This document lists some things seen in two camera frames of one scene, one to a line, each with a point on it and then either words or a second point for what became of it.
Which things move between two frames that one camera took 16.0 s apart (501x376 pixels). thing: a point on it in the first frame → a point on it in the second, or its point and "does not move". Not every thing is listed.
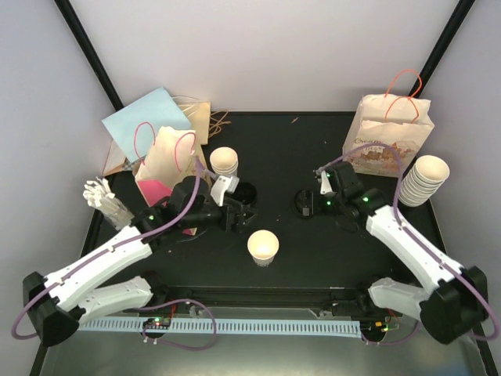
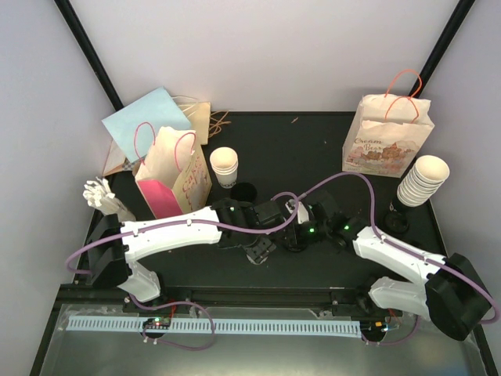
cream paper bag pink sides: (171, 158) does not move
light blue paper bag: (138, 126) does not move
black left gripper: (237, 225) → (258, 252)
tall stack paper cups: (427, 175) does not move
